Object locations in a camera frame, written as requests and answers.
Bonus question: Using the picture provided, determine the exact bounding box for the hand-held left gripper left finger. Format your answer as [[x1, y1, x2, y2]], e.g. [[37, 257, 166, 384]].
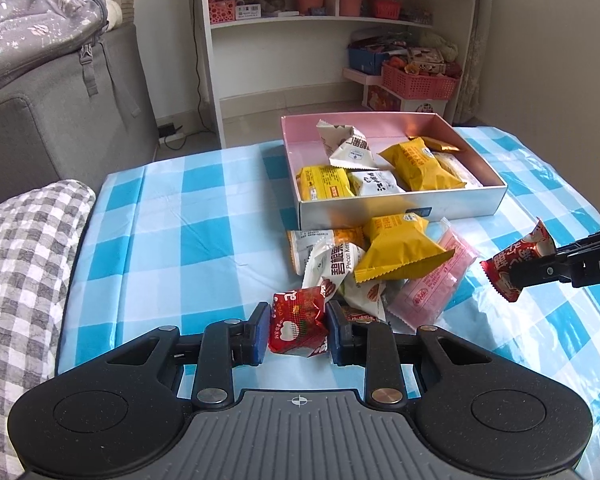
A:
[[105, 302, 272, 409]]

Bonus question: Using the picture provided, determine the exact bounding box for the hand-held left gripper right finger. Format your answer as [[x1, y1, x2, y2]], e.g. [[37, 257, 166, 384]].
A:
[[326, 300, 491, 409]]

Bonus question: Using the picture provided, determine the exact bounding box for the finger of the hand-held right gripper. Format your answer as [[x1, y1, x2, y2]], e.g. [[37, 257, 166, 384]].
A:
[[509, 254, 581, 289], [550, 225, 600, 260]]

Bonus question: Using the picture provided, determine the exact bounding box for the red snack packet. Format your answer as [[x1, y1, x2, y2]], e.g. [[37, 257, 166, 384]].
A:
[[337, 305, 376, 324], [268, 285, 331, 358], [480, 217, 556, 303]]

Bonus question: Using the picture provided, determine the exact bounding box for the white nut snack packet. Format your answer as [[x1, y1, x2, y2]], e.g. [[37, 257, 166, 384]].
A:
[[316, 119, 381, 170], [302, 237, 366, 301], [340, 280, 388, 322]]

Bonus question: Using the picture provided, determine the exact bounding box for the white and orange snack packet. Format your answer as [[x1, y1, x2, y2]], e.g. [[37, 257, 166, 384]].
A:
[[286, 227, 368, 276]]

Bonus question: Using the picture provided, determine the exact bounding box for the pink snack packet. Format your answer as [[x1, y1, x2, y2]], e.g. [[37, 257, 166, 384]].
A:
[[387, 217, 481, 331]]

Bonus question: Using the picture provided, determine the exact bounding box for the yellow pillow snack packet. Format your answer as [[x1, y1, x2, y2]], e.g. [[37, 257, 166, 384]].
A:
[[378, 138, 468, 192], [354, 212, 456, 283]]

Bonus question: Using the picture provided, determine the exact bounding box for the pink cardboard box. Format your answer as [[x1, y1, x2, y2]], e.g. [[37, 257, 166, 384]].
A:
[[280, 112, 509, 231]]

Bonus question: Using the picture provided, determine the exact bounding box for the white black-print snack packet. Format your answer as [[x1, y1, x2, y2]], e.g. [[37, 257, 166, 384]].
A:
[[347, 170, 406, 196]]

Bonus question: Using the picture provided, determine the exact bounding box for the golden orange snack packet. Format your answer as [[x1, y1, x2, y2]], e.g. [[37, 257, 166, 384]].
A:
[[407, 136, 463, 153]]

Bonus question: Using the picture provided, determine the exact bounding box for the blue checkered tablecloth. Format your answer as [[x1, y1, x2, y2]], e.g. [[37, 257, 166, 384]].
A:
[[55, 125, 600, 480]]

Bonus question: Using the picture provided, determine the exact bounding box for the pink plastic basket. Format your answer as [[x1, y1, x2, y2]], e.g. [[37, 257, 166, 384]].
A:
[[381, 62, 461, 101]]

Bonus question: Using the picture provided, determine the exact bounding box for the power strip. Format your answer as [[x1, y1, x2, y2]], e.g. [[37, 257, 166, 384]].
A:
[[157, 122, 186, 143]]

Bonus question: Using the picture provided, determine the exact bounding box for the pile of colourful packets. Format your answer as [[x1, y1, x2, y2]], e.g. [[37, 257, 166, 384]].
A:
[[385, 47, 461, 78]]

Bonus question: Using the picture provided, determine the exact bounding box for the yellow-green plush toy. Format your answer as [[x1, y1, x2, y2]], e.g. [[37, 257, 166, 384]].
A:
[[420, 32, 458, 61]]

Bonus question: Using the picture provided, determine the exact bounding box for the grey checked pillow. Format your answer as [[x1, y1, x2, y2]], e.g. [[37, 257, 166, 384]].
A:
[[0, 180, 97, 480]]

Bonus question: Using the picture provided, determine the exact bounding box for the blue storage box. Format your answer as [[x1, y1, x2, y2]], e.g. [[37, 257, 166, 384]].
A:
[[347, 45, 396, 75]]

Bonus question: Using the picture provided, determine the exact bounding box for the white bookshelf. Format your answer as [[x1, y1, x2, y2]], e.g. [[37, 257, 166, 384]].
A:
[[198, 0, 493, 148]]

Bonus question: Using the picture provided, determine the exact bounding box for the grey sofa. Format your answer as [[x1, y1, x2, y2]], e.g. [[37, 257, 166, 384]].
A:
[[0, 22, 161, 211]]

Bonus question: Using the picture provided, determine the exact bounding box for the red perforated basket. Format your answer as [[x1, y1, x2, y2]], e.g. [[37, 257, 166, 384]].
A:
[[209, 0, 237, 23]]

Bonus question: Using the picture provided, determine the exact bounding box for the white plush toy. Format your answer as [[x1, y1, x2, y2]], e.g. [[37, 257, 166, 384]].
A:
[[105, 0, 124, 31]]

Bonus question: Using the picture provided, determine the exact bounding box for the silver backpack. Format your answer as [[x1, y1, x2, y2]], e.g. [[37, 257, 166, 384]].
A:
[[0, 0, 141, 116]]

